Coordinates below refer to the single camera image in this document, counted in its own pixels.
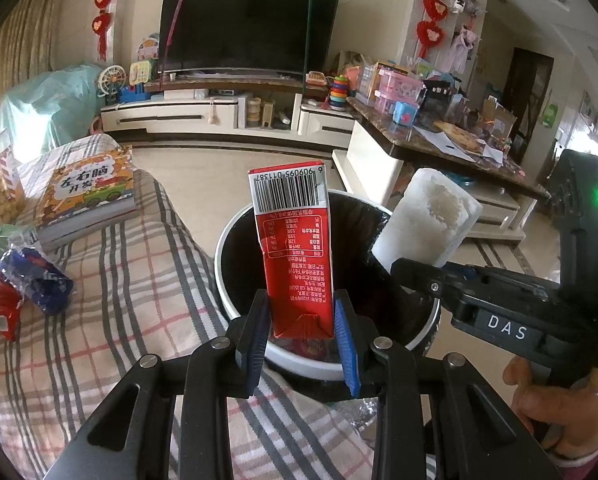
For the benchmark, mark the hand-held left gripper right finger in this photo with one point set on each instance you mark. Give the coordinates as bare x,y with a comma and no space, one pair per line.
346,347

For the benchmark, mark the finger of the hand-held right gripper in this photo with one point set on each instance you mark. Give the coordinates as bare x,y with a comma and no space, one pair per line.
504,280
424,280

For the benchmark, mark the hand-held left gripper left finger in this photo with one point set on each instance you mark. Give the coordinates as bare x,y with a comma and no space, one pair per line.
253,345

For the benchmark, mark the white round trash bin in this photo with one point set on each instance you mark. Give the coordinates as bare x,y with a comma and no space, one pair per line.
299,361

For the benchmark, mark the red and white carton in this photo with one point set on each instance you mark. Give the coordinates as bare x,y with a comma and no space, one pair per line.
289,240

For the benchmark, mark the blue snack wrapper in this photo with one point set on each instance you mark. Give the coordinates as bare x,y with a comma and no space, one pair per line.
39,280

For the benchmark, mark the person's right forearm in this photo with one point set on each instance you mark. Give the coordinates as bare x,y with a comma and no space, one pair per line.
589,462

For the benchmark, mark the person's right hand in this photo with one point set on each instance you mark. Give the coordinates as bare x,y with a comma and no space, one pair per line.
569,415

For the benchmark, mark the marble top cabinet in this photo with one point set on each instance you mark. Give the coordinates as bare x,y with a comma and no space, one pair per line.
369,160

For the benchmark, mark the white paper sheet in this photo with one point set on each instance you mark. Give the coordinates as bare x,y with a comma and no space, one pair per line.
444,145

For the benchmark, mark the yellow patterned board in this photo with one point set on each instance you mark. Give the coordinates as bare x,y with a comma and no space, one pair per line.
461,135

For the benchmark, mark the dark wooden door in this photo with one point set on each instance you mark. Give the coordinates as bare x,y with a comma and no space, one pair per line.
526,95

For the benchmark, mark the black mesh box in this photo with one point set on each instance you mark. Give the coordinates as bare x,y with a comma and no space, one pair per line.
436,97

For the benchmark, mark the pink storage boxes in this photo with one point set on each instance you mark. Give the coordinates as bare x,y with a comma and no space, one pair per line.
399,90

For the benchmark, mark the orange toy phone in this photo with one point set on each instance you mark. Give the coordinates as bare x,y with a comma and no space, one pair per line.
317,79

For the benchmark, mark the orange children's book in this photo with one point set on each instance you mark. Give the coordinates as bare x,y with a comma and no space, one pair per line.
89,185

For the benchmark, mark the hanging wooden spoon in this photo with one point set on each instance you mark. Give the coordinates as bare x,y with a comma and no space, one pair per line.
212,117

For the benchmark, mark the pink hanging cloth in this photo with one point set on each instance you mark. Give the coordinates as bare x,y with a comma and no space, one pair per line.
464,47

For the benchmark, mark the white television cabinet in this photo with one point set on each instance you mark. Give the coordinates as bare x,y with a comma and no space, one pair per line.
179,115

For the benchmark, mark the small green box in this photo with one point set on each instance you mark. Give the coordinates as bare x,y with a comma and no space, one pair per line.
9,236

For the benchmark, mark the blue toy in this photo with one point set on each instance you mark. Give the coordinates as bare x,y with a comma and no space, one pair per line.
131,95

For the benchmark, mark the yellow green toy phone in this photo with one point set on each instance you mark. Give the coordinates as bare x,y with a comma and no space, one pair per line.
140,72

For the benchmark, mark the ferris wheel toy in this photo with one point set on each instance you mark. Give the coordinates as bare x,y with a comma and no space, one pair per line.
113,80

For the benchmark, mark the black flat television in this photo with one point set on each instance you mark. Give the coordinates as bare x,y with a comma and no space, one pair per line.
249,30

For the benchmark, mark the pink toy house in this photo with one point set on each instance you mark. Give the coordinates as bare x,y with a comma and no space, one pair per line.
149,49

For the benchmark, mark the teal covered furniture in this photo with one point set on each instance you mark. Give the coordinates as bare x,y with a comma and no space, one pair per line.
49,105

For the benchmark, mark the pink stick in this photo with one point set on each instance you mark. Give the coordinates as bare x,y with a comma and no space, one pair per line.
171,35

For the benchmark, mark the beige striped curtain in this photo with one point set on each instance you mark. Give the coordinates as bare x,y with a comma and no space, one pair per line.
24,35

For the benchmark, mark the white wall camera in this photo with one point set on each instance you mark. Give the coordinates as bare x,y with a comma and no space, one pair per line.
458,5

